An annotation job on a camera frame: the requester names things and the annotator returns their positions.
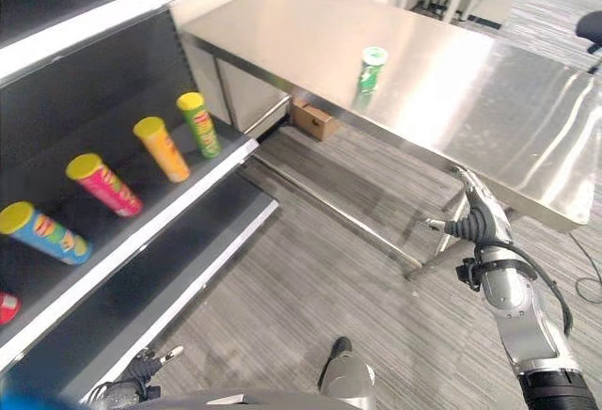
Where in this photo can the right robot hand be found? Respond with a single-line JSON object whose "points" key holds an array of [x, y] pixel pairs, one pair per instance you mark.
{"points": [[480, 222]]}

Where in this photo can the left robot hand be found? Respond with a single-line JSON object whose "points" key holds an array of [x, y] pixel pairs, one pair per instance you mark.
{"points": [[146, 367]]}

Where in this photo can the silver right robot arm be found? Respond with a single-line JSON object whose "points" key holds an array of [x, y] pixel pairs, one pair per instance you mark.
{"points": [[522, 316]]}

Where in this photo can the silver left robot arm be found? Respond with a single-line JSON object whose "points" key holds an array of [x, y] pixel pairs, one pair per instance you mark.
{"points": [[117, 393]]}

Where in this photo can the stainless steel table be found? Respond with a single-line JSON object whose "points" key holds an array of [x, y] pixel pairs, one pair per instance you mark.
{"points": [[400, 99]]}

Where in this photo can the red chip can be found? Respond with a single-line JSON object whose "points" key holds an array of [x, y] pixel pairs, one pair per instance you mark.
{"points": [[8, 307]]}

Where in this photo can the blue chip can yellow lid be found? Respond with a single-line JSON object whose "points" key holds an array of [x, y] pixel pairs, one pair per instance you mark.
{"points": [[44, 233]]}

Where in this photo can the green chip can white lid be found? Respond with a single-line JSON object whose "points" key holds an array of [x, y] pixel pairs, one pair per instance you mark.
{"points": [[370, 72]]}

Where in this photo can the pink chip can yellow lid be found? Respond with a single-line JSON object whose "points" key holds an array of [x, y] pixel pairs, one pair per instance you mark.
{"points": [[106, 185]]}

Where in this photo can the black robot foot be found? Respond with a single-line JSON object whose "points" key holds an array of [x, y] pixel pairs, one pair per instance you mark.
{"points": [[339, 347]]}

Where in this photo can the brown cardboard box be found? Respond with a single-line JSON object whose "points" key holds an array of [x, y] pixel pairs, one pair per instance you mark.
{"points": [[314, 121]]}

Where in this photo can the silver robot leg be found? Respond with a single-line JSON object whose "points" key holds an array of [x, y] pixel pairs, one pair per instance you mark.
{"points": [[348, 379]]}

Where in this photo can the orange chip can yellow lid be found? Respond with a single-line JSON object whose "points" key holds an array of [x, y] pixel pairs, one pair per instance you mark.
{"points": [[162, 148]]}

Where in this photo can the black office chair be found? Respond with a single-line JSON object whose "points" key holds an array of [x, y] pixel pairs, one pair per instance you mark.
{"points": [[590, 29]]}

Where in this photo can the green chip can yellow lid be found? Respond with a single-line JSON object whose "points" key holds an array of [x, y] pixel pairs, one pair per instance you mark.
{"points": [[200, 124]]}

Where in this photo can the dark grey shelf unit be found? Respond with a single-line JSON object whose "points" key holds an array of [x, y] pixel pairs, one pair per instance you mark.
{"points": [[94, 123]]}

